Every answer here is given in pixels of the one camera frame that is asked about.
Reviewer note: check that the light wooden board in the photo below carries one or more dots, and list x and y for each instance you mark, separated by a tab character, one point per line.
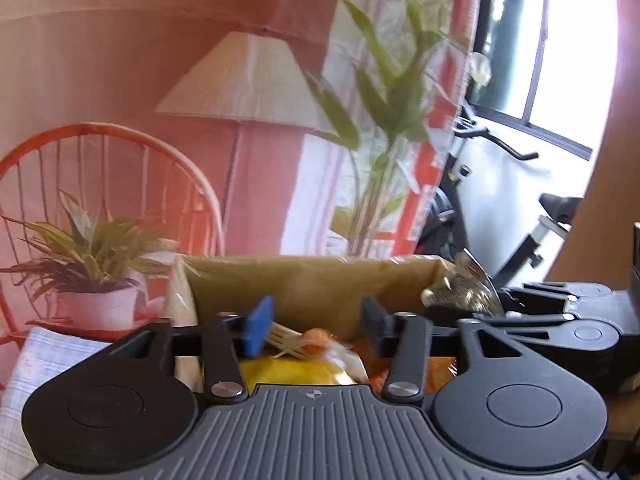
615	185

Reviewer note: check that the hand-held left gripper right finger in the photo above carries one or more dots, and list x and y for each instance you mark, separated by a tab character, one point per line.
374	330

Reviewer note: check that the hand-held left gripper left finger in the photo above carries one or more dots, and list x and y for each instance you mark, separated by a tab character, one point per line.
257	327

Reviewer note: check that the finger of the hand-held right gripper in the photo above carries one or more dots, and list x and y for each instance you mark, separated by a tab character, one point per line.
540	297
530	330

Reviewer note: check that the brown cardboard box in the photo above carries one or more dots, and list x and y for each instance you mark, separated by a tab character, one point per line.
310	285

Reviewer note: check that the dark framed window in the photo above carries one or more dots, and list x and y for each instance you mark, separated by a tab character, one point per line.
565	60

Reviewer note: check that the yellow snack bag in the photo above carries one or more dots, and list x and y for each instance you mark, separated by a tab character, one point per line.
295	372

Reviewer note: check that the printed room wall backdrop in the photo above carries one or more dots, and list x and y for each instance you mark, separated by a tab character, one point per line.
150	60

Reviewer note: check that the white plastic bag on pole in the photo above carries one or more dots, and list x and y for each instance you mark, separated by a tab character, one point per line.
480	69

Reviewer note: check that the black exercise bike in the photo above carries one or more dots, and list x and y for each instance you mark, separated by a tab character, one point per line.
450	210

